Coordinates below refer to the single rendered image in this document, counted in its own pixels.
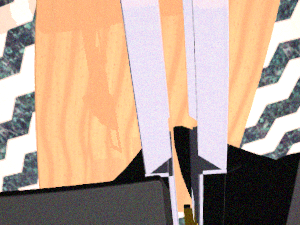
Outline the light wooden board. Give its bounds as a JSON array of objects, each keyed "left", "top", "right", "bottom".
[{"left": 35, "top": 0, "right": 280, "bottom": 212}]

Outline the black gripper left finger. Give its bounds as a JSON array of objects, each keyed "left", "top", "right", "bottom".
[{"left": 0, "top": 149, "right": 174, "bottom": 225}]

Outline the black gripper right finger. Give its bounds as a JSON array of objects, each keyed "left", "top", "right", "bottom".
[{"left": 173, "top": 125, "right": 300, "bottom": 225}]

